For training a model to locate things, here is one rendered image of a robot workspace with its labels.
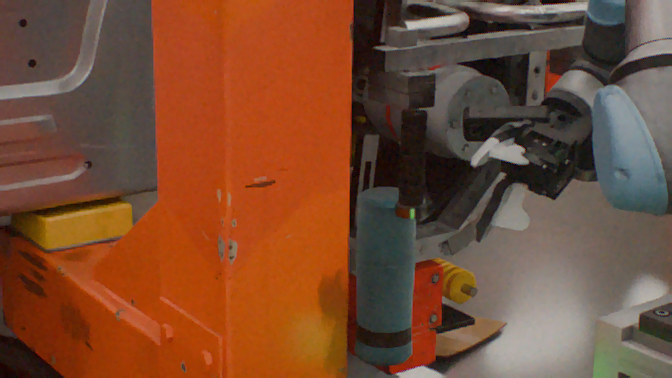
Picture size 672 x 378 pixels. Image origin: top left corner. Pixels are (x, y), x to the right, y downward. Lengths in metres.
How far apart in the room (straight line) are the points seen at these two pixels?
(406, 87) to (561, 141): 0.22
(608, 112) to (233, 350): 0.48
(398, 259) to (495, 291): 1.74
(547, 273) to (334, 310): 2.36
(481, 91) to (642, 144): 0.73
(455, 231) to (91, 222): 0.61
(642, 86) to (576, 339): 2.16
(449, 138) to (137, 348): 0.57
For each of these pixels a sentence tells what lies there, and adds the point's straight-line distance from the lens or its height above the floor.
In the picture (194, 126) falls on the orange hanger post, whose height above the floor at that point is 0.96.
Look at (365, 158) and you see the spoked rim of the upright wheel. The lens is 2.10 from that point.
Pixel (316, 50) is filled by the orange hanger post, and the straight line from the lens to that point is 1.35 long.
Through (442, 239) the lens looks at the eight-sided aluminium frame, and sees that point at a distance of 2.10.
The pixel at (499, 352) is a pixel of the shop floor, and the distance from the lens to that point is 3.22.
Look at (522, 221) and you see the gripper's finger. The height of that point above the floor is 0.77.
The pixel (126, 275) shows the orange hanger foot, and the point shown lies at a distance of 1.64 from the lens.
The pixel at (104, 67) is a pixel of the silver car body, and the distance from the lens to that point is 1.82.
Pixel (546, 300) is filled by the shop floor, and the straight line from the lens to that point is 3.57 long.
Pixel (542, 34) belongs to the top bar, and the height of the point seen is 0.97.
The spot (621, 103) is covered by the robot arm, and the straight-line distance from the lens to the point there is 1.19.
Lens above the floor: 1.29
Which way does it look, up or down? 17 degrees down
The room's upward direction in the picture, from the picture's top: 1 degrees clockwise
